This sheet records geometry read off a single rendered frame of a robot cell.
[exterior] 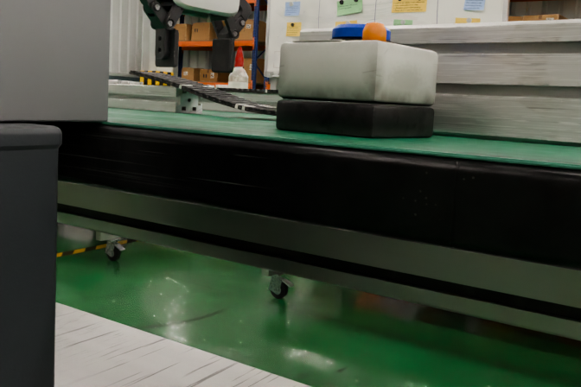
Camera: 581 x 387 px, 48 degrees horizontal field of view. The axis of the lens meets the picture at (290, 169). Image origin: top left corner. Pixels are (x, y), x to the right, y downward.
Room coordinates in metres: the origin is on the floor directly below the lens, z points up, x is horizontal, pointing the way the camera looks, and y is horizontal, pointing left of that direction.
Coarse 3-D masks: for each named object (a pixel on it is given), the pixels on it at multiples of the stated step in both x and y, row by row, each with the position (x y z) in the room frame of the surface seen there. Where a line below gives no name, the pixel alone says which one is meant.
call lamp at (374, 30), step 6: (366, 24) 0.41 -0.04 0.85; (372, 24) 0.41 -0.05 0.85; (378, 24) 0.41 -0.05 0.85; (366, 30) 0.41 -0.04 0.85; (372, 30) 0.41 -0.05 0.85; (378, 30) 0.40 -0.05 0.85; (384, 30) 0.41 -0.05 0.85; (366, 36) 0.41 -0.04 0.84; (372, 36) 0.40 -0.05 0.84; (378, 36) 0.41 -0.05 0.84; (384, 36) 0.41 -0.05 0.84
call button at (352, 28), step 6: (342, 24) 0.44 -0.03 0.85; (348, 24) 0.44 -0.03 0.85; (354, 24) 0.44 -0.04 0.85; (360, 24) 0.44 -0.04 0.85; (336, 30) 0.44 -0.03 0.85; (342, 30) 0.44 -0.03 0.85; (348, 30) 0.44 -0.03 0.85; (354, 30) 0.44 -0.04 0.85; (360, 30) 0.43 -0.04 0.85; (336, 36) 0.44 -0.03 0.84; (342, 36) 0.44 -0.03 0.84; (348, 36) 0.44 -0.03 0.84; (354, 36) 0.44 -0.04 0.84; (360, 36) 0.43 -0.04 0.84; (390, 36) 0.45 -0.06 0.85
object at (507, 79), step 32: (320, 32) 0.58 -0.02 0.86; (416, 32) 0.52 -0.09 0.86; (448, 32) 0.50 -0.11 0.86; (480, 32) 0.48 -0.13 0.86; (512, 32) 0.47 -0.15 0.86; (544, 32) 0.46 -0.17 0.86; (576, 32) 0.44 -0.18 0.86; (448, 64) 0.50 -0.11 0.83; (480, 64) 0.48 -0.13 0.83; (512, 64) 0.47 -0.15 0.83; (544, 64) 0.45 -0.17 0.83; (576, 64) 0.44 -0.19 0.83; (448, 96) 0.50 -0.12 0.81; (480, 96) 0.48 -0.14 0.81; (512, 96) 0.48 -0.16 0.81; (544, 96) 0.46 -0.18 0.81; (576, 96) 0.45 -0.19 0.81; (448, 128) 0.50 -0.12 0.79; (480, 128) 0.48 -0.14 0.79; (512, 128) 0.47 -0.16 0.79; (544, 128) 0.45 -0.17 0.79; (576, 128) 0.44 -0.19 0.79
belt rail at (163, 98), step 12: (120, 84) 0.81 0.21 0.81; (108, 96) 0.84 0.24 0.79; (120, 96) 0.82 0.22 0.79; (132, 96) 0.80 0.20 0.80; (144, 96) 0.79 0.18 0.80; (156, 96) 0.77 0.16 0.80; (168, 96) 0.75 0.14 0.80; (180, 96) 0.75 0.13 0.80; (192, 96) 0.76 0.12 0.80; (120, 108) 0.81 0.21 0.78; (132, 108) 0.79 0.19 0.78; (144, 108) 0.78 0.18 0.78; (156, 108) 0.76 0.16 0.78; (168, 108) 0.75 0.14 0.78; (180, 108) 0.75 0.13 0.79; (192, 108) 0.76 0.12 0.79
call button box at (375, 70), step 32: (288, 64) 0.44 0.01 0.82; (320, 64) 0.43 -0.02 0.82; (352, 64) 0.41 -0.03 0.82; (384, 64) 0.40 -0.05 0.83; (416, 64) 0.43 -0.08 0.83; (288, 96) 0.44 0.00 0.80; (320, 96) 0.43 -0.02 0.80; (352, 96) 0.41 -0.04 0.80; (384, 96) 0.41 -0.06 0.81; (416, 96) 0.44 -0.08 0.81; (288, 128) 0.44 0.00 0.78; (320, 128) 0.42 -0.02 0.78; (352, 128) 0.41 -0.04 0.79; (384, 128) 0.41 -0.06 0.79; (416, 128) 0.44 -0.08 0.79
